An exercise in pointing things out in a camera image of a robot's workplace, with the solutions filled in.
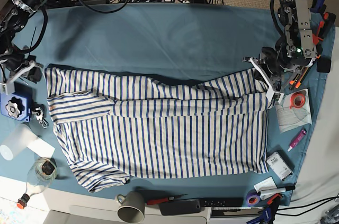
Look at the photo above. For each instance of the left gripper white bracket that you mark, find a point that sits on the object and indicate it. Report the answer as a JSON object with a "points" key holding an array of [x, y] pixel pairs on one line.
{"points": [[276, 78]]}

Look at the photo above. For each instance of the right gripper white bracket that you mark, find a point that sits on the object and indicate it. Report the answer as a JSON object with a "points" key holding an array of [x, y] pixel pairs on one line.
{"points": [[34, 74]]}

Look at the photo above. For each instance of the blue white striped T-shirt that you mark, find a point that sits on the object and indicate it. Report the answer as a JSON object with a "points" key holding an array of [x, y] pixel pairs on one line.
{"points": [[112, 128]]}

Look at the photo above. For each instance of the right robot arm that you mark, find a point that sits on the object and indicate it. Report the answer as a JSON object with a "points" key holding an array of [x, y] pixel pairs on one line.
{"points": [[17, 62]]}

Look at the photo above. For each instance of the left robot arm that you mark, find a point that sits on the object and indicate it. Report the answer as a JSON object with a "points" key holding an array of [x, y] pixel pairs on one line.
{"points": [[293, 51]]}

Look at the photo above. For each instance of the blue box with knob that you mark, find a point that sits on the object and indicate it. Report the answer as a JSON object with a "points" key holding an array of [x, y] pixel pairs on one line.
{"points": [[17, 105]]}

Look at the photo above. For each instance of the red tape roll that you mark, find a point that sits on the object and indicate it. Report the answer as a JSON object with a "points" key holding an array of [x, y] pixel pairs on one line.
{"points": [[297, 100]]}

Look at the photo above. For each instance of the black zip tie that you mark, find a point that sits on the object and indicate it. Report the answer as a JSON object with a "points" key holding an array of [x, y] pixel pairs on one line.
{"points": [[32, 39]]}

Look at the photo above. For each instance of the leaf pattern paper card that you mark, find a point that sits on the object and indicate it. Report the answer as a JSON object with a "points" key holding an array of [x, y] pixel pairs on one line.
{"points": [[288, 118]]}

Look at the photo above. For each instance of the clear plastic cup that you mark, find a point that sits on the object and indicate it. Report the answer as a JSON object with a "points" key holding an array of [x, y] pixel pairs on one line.
{"points": [[17, 141]]}

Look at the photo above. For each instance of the black square foam pad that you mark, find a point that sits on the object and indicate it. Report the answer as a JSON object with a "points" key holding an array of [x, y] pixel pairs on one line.
{"points": [[324, 65]]}

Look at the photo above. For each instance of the white boxed hard drive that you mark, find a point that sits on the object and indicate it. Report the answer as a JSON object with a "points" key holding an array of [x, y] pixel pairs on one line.
{"points": [[279, 166]]}

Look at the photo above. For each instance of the orange black bar clamp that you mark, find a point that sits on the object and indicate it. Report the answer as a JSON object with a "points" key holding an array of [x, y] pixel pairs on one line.
{"points": [[323, 28]]}

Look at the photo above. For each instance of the clear glass bottle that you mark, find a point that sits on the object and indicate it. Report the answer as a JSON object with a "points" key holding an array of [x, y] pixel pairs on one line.
{"points": [[42, 173]]}

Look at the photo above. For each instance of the blue spring clamp top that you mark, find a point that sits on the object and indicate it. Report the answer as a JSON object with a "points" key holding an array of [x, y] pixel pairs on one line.
{"points": [[318, 6]]}

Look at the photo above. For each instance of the blue spring clamp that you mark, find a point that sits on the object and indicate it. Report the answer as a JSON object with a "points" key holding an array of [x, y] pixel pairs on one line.
{"points": [[269, 212], [318, 6]]}

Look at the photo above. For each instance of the white paper tag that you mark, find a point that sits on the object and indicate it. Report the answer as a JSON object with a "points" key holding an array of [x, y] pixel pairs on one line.
{"points": [[266, 184]]}

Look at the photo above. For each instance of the black marker pen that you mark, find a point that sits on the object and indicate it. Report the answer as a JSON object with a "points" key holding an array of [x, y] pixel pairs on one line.
{"points": [[277, 190]]}

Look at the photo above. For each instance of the purple tape roll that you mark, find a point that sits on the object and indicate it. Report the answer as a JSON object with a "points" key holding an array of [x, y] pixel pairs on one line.
{"points": [[253, 199]]}

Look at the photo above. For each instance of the black remote control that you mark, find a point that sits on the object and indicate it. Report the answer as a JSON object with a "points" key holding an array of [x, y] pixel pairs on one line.
{"points": [[221, 202]]}

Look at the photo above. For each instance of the blue spring clamp bottom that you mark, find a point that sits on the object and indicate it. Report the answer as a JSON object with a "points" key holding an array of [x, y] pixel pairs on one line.
{"points": [[269, 212]]}

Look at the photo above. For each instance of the black smartphone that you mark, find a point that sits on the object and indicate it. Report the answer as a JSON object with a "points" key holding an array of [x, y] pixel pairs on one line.
{"points": [[180, 207]]}

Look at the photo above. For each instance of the grey ceramic mug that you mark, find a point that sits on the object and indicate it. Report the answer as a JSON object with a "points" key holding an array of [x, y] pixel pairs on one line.
{"points": [[131, 207]]}

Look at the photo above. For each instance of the red handled screwdriver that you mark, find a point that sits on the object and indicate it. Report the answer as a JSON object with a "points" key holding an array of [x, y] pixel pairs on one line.
{"points": [[164, 200]]}

